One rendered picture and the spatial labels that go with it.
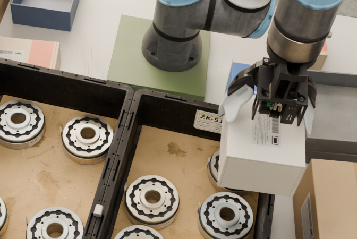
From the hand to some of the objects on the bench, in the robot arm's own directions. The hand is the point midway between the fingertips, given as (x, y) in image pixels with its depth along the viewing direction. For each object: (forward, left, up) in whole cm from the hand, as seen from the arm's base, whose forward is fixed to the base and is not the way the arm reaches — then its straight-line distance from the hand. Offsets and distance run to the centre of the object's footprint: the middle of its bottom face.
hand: (263, 118), depth 108 cm
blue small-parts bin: (-67, -44, -40) cm, 89 cm away
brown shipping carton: (+2, +28, -40) cm, 50 cm away
